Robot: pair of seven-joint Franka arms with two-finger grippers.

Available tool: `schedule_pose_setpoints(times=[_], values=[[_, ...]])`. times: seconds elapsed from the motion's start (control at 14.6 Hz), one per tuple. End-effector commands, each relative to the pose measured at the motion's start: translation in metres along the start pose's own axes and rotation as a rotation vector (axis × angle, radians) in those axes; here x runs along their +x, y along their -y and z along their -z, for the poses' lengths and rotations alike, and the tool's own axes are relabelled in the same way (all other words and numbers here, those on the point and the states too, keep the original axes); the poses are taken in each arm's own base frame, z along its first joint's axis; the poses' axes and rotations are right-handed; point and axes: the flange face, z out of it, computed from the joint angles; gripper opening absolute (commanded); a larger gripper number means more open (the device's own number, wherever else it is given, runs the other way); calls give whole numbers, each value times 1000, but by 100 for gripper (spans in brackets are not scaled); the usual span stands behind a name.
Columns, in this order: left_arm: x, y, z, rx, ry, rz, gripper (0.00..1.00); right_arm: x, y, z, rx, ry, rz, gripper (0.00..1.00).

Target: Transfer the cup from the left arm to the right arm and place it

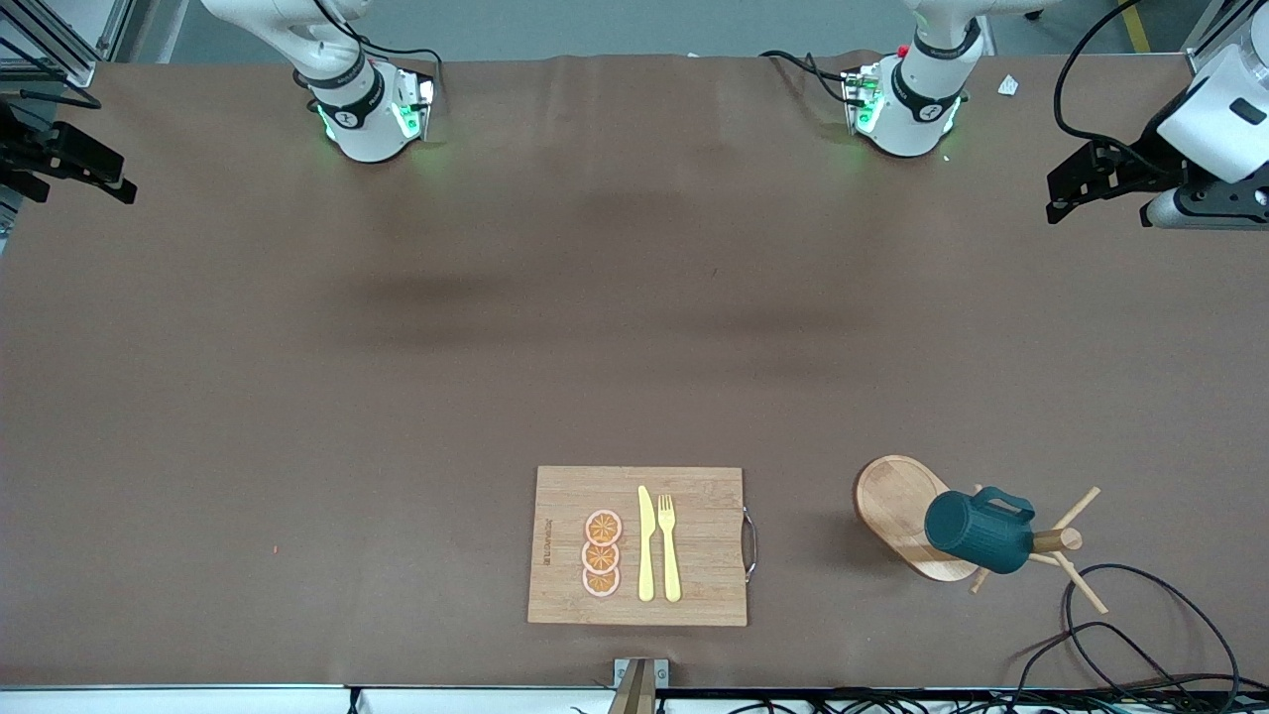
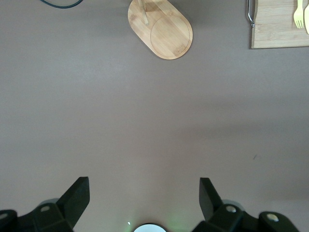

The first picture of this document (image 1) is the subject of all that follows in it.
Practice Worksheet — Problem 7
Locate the dark green ribbed cup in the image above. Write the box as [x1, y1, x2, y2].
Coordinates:
[924, 486, 1038, 575]

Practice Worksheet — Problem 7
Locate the wooden mug tree stand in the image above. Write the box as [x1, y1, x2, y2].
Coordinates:
[855, 454, 1109, 616]

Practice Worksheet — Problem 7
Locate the yellow plastic fork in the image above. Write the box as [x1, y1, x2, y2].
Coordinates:
[658, 494, 683, 604]

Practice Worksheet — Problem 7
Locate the bamboo cutting board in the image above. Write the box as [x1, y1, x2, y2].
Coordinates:
[526, 465, 759, 628]

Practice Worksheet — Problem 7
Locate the yellow plastic knife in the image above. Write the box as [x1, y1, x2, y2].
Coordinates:
[637, 485, 656, 603]

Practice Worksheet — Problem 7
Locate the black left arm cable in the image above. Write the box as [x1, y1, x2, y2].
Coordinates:
[1053, 0, 1191, 165]

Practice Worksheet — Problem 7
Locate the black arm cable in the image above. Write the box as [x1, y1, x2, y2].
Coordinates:
[1053, 0, 1191, 165]
[312, 0, 444, 92]

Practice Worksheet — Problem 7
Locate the aluminium frame profile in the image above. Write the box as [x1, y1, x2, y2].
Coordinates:
[1183, 0, 1269, 78]
[0, 0, 135, 88]

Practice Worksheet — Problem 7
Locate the metal base connector bracket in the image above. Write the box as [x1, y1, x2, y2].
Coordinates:
[392, 67, 438, 142]
[842, 63, 888, 136]

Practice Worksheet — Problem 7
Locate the black base cable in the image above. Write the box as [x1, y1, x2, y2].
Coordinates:
[759, 50, 865, 106]

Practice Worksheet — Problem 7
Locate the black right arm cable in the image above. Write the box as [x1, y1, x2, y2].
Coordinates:
[312, 0, 444, 92]

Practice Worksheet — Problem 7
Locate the black looped table cable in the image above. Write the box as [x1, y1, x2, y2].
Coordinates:
[1064, 563, 1242, 700]
[1011, 622, 1206, 710]

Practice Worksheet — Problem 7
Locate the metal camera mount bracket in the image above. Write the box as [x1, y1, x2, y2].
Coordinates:
[607, 657, 670, 714]

